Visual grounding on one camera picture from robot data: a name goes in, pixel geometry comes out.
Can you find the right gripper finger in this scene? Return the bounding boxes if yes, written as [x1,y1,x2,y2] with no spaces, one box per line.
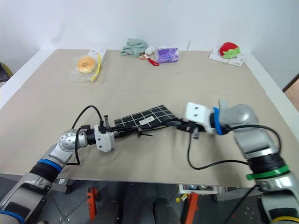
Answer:
[161,125,185,132]
[167,118,187,126]

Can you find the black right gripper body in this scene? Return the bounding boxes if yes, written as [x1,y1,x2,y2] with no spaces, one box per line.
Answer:
[177,120,206,141]

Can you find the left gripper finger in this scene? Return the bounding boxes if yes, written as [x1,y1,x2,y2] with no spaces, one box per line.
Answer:
[114,132,154,140]
[116,126,142,133]

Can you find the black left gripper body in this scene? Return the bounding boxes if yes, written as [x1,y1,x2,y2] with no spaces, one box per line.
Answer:
[103,114,121,140]

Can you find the black white grid pouch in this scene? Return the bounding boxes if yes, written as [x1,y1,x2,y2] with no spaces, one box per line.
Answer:
[114,105,181,138]

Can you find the white tray with cans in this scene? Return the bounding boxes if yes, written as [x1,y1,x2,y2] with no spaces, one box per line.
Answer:
[178,184,219,194]

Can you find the purple plastic packet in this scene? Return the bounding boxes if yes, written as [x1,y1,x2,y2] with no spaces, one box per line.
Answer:
[156,46,180,64]

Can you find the donut in clear plastic bag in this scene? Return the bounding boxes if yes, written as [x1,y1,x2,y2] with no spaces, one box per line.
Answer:
[71,54,104,83]

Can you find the orange metal stand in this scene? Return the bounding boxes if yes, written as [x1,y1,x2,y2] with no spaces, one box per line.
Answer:
[185,191,199,224]
[86,186,101,224]

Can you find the dark rounded shape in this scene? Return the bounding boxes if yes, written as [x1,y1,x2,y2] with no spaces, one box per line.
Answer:
[153,196,180,224]
[107,200,124,224]

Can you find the white flat printed box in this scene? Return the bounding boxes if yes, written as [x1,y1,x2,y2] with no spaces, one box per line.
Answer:
[88,48,108,62]

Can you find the white printed booklet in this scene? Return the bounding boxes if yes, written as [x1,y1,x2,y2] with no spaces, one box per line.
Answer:
[208,48,244,68]

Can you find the pale green crumpled cloth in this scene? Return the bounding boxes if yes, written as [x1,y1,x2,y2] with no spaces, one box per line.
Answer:
[120,38,148,57]

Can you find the red strawberry plush toy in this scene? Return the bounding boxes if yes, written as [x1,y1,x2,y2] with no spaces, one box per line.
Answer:
[219,42,241,59]

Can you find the brown wooden panel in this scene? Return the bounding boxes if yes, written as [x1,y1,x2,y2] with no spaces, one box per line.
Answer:
[282,72,299,93]

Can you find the dark yellow-edged object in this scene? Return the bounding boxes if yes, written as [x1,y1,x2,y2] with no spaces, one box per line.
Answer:
[0,62,14,83]

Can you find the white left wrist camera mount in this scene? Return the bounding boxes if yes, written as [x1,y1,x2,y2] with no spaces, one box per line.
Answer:
[94,124,116,154]

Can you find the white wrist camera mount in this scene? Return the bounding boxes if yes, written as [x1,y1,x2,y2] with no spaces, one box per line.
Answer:
[183,102,217,135]
[94,124,116,154]

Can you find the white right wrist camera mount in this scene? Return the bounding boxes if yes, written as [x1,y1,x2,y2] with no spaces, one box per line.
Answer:
[183,102,217,135]

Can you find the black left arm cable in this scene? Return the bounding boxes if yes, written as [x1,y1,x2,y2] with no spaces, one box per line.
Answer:
[66,105,105,167]

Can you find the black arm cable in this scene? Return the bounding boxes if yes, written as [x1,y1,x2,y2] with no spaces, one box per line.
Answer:
[66,105,105,167]
[187,124,281,170]

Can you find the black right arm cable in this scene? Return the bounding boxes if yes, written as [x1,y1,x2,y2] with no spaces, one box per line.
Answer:
[187,124,281,170]

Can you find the white plush with red strap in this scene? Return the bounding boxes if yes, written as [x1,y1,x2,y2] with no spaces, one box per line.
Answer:
[140,45,160,67]

